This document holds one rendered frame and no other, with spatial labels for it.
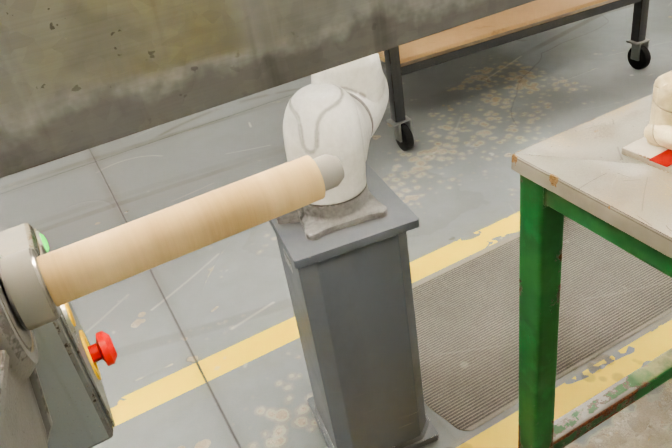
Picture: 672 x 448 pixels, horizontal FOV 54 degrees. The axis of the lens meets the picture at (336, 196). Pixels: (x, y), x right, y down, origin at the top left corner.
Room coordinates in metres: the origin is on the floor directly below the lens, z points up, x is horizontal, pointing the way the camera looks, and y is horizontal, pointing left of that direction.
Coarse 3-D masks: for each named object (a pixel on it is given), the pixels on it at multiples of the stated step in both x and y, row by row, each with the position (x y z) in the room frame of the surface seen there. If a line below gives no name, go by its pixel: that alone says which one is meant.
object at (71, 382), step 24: (0, 240) 0.60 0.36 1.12; (24, 240) 0.59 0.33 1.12; (72, 312) 0.60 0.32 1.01; (48, 336) 0.48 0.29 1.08; (72, 336) 0.50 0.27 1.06; (48, 360) 0.48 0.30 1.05; (72, 360) 0.49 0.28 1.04; (48, 384) 0.47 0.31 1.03; (72, 384) 0.48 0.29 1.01; (96, 384) 0.50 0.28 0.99; (48, 408) 0.47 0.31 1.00; (72, 408) 0.48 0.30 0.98; (96, 408) 0.49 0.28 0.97; (72, 432) 0.47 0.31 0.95; (96, 432) 0.48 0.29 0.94
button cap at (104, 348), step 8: (96, 336) 0.57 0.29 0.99; (104, 336) 0.57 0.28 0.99; (96, 344) 0.57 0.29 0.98; (104, 344) 0.56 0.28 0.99; (112, 344) 0.56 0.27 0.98; (96, 352) 0.56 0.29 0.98; (104, 352) 0.55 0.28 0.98; (112, 352) 0.56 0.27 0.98; (96, 360) 0.56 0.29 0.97; (104, 360) 0.55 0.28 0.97; (112, 360) 0.55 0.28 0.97
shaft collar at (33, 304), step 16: (16, 256) 0.32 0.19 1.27; (32, 256) 0.32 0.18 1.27; (0, 272) 0.31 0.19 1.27; (16, 272) 0.31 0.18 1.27; (32, 272) 0.31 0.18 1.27; (16, 288) 0.30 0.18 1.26; (32, 288) 0.30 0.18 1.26; (16, 304) 0.30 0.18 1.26; (32, 304) 0.30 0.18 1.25; (48, 304) 0.30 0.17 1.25; (32, 320) 0.30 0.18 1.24; (48, 320) 0.30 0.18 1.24
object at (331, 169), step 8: (320, 160) 0.39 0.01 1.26; (328, 160) 0.39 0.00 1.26; (336, 160) 0.40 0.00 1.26; (320, 168) 0.39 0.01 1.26; (328, 168) 0.39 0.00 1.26; (336, 168) 0.39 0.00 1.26; (328, 176) 0.39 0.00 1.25; (336, 176) 0.39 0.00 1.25; (328, 184) 0.39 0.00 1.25; (336, 184) 0.39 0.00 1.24
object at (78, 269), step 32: (224, 192) 0.37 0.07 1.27; (256, 192) 0.37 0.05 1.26; (288, 192) 0.37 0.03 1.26; (320, 192) 0.38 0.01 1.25; (128, 224) 0.35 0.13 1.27; (160, 224) 0.34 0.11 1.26; (192, 224) 0.35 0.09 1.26; (224, 224) 0.35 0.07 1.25; (256, 224) 0.36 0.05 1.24; (64, 256) 0.32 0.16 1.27; (96, 256) 0.32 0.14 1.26; (128, 256) 0.33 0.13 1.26; (160, 256) 0.33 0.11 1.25; (64, 288) 0.31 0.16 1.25; (96, 288) 0.32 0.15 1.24
